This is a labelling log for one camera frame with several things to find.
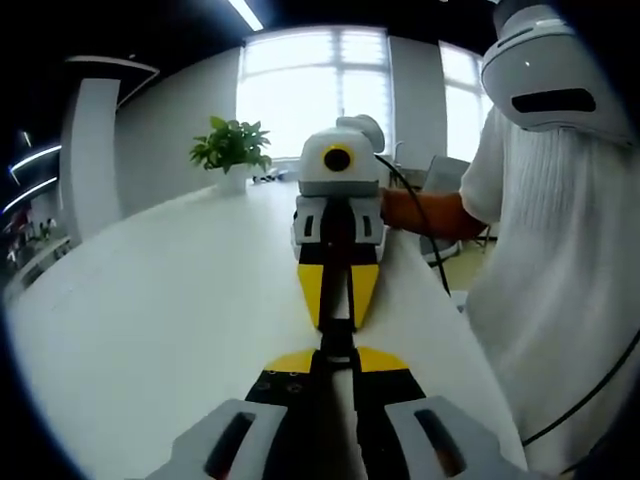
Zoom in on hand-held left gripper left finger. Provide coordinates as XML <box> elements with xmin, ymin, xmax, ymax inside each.
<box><xmin>144</xmin><ymin>348</ymin><xmax>347</xmax><ymax>480</ymax></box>

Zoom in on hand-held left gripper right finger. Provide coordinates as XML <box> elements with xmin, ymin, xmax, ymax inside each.
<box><xmin>352</xmin><ymin>345</ymin><xmax>531</xmax><ymax>480</ymax></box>

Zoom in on small dark items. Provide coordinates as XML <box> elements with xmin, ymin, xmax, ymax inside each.
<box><xmin>251</xmin><ymin>168</ymin><xmax>292</xmax><ymax>184</ymax></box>

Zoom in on green potted plant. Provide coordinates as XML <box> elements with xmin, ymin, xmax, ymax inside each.
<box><xmin>188</xmin><ymin>115</ymin><xmax>274</xmax><ymax>196</ymax></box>

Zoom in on grey chair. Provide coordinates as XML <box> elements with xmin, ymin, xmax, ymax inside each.
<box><xmin>418</xmin><ymin>153</ymin><xmax>497</xmax><ymax>262</ymax></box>

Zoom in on long ceiling light strip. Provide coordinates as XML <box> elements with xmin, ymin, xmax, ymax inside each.
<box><xmin>227</xmin><ymin>0</ymin><xmax>265</xmax><ymax>32</ymax></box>

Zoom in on person in white shirt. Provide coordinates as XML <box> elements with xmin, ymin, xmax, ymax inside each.
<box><xmin>458</xmin><ymin>107</ymin><xmax>640</xmax><ymax>475</ymax></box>

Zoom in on white worn device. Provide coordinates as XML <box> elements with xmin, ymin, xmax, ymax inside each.
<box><xmin>480</xmin><ymin>0</ymin><xmax>635</xmax><ymax>147</ymax></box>

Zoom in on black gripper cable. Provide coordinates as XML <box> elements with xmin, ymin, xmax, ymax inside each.
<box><xmin>374</xmin><ymin>153</ymin><xmax>453</xmax><ymax>297</ymax></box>

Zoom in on black worn device cable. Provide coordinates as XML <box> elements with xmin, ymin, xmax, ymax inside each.
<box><xmin>521</xmin><ymin>329</ymin><xmax>640</xmax><ymax>447</ymax></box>

